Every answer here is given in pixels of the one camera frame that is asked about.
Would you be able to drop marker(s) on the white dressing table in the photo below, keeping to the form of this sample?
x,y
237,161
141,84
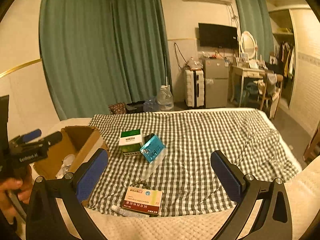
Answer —
x,y
240,77

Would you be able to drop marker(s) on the white ointment tube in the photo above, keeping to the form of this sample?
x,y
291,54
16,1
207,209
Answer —
x,y
128,213

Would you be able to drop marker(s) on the grey mini fridge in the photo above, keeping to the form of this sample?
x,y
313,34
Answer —
x,y
216,81

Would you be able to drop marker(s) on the brown cardboard box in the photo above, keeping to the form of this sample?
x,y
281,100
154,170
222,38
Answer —
x,y
83,142

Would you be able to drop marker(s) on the white suitcase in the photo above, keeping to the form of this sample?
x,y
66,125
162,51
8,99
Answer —
x,y
194,87

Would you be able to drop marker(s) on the person's left hand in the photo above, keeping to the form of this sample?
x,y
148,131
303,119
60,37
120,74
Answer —
x,y
8,187

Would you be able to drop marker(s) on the wooden chair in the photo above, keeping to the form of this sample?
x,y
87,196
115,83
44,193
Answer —
x,y
271,88

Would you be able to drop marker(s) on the green checkered cloth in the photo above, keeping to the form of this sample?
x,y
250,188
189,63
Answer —
x,y
185,177

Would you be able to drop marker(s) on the blue foil packet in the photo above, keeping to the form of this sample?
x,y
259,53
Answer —
x,y
152,148

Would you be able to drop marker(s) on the clear tape roll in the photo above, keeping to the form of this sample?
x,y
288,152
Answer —
x,y
66,164

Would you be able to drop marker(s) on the green curtain right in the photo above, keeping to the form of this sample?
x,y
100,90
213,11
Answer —
x,y
254,17

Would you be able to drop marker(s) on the white louvered wardrobe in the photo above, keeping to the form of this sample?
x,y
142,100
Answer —
x,y
299,24

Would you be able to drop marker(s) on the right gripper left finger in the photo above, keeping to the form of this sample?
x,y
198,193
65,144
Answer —
x,y
44,218

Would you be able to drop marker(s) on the large water bottle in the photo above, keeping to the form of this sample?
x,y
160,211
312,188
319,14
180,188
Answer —
x,y
165,99

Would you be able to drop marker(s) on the white quilted mattress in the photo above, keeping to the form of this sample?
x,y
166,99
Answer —
x,y
303,193

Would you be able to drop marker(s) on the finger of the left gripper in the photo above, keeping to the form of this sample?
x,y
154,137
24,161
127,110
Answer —
x,y
25,138
43,144

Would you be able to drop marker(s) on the green curtain left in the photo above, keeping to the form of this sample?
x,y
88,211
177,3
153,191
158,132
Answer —
x,y
97,53

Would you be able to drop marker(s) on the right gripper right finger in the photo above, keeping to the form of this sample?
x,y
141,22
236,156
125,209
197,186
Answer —
x,y
273,220

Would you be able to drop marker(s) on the brown patterned bag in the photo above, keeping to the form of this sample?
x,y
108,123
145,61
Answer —
x,y
118,108

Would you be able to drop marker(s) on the oval vanity mirror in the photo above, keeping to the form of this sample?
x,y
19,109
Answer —
x,y
248,45

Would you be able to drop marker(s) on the small wooden stool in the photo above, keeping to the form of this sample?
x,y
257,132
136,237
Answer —
x,y
312,149

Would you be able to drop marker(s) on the green curtain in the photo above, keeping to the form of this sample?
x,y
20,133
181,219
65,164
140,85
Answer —
x,y
254,17
97,53

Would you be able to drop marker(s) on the green white carton box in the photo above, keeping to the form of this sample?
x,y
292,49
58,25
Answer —
x,y
130,142

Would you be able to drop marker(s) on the red white medicine box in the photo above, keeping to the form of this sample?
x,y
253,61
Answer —
x,y
141,200

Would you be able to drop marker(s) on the wall mounted television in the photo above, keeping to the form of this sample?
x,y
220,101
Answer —
x,y
218,36

